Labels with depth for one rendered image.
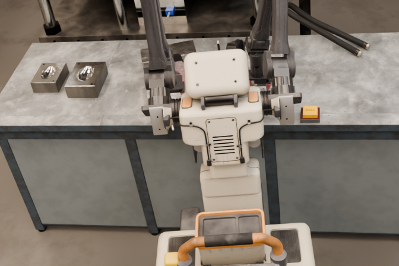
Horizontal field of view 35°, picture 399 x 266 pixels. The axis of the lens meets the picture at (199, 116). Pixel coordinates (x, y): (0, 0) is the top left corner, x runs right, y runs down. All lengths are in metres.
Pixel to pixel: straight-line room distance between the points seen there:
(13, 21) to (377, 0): 3.00
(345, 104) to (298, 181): 0.45
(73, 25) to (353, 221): 1.85
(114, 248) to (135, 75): 0.92
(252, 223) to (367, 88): 0.99
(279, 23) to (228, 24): 1.22
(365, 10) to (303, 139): 2.39
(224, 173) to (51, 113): 1.03
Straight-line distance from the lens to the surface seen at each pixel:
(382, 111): 2.76
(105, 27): 3.60
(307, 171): 2.94
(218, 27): 3.41
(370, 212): 3.13
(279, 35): 2.23
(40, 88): 3.15
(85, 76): 3.11
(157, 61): 2.23
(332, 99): 2.82
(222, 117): 2.09
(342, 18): 4.95
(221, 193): 2.38
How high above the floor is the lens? 2.52
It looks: 38 degrees down
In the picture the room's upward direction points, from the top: 9 degrees counter-clockwise
